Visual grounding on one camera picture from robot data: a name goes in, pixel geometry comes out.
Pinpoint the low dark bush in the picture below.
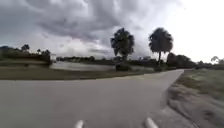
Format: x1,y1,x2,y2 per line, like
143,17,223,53
115,63,133,72
152,65,168,72

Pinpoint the palm tree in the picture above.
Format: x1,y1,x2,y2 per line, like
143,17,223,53
110,27,136,65
148,27,174,67

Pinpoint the distant tree line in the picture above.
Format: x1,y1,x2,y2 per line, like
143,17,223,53
55,55,116,65

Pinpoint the grey concrete path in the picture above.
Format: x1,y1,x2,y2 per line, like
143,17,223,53
0,68,198,128

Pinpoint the grass strip by pond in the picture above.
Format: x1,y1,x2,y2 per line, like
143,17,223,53
0,63,174,81

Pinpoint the clump of dark trees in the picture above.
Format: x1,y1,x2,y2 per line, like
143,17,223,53
165,52,198,70

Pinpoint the robot's own part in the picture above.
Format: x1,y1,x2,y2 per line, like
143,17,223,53
73,119,85,128
143,117,160,128

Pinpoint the wooded bank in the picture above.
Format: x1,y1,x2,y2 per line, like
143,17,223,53
0,43,53,66

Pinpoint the dry patchy grass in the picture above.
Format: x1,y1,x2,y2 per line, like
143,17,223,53
166,68,224,128

